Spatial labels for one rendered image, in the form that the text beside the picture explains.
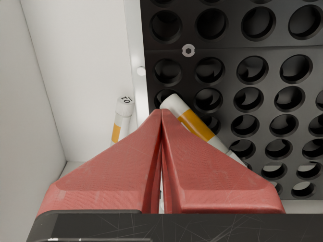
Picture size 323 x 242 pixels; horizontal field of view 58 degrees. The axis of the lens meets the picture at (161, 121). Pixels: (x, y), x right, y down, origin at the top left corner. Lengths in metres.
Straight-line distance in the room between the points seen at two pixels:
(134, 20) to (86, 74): 0.05
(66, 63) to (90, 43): 0.02
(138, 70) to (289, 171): 0.10
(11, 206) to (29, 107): 0.06
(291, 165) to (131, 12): 0.12
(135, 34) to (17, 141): 0.09
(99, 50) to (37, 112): 0.06
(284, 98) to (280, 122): 0.02
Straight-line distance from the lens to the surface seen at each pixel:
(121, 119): 0.20
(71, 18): 0.20
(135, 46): 0.18
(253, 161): 0.16
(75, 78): 0.21
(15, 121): 0.19
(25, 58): 0.20
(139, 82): 0.19
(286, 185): 0.18
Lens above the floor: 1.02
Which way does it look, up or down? 57 degrees down
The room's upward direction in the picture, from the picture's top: 175 degrees counter-clockwise
